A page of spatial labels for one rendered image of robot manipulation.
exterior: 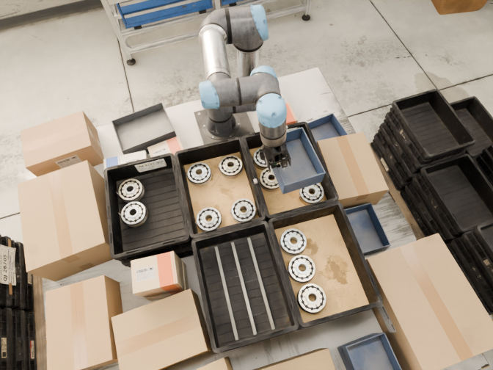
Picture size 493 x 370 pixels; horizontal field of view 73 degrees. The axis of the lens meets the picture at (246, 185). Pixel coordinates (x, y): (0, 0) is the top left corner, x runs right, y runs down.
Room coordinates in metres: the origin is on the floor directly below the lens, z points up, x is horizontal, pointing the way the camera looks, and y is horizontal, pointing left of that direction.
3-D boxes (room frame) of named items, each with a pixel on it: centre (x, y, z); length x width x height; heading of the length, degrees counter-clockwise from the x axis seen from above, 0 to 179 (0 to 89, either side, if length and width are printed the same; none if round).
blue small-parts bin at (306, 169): (0.60, -0.17, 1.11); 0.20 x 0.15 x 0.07; 15
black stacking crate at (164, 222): (0.55, 0.41, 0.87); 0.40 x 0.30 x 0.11; 11
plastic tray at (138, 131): (1.02, 0.50, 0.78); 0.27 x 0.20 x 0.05; 112
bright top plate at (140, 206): (0.54, 0.48, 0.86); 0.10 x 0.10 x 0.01
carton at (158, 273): (0.27, 0.36, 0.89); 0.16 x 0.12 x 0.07; 99
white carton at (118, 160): (0.81, 0.56, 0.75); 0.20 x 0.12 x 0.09; 100
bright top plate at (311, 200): (0.58, -0.27, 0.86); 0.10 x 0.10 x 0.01
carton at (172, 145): (0.88, 0.37, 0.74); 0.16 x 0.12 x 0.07; 111
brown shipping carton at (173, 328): (0.07, 0.35, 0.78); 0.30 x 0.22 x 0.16; 106
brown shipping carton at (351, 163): (0.70, -0.46, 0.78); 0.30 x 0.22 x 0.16; 8
